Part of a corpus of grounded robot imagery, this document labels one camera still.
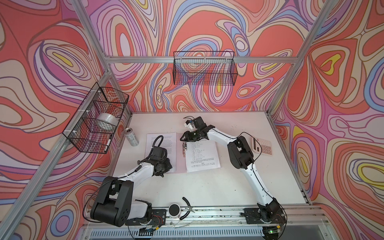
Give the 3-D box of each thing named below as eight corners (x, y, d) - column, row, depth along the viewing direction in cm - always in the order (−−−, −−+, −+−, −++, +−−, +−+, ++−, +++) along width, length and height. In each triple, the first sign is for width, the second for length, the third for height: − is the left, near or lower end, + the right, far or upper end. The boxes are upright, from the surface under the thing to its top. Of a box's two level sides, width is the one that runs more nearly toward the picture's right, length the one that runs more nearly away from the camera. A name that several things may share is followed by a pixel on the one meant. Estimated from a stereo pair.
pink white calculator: (251, 153, 99) (253, 149, 96) (250, 139, 106) (252, 136, 103) (270, 155, 98) (273, 152, 95) (268, 142, 105) (270, 139, 102)
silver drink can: (130, 146, 101) (122, 134, 90) (132, 139, 104) (125, 127, 94) (138, 146, 101) (131, 134, 90) (139, 139, 104) (134, 127, 94)
